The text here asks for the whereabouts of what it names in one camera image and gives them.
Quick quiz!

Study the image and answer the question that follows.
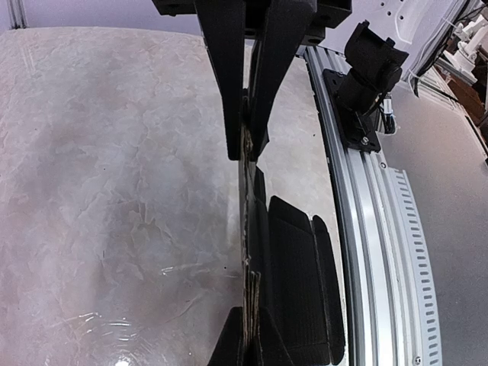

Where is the front aluminium frame rail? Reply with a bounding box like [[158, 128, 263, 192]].
[[303, 47, 442, 365]]

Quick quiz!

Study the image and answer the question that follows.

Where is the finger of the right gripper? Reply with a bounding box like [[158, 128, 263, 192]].
[[207, 307, 243, 366], [257, 307, 294, 366]]

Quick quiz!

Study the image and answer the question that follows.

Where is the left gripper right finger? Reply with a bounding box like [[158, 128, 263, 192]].
[[249, 1, 316, 159]]

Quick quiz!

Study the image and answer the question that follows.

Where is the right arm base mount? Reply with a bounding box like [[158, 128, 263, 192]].
[[323, 69, 380, 153]]

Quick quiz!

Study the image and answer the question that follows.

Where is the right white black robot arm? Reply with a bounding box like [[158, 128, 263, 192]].
[[196, 1, 442, 365]]

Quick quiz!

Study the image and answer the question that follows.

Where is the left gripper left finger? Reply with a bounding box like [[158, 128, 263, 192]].
[[195, 0, 246, 160]]

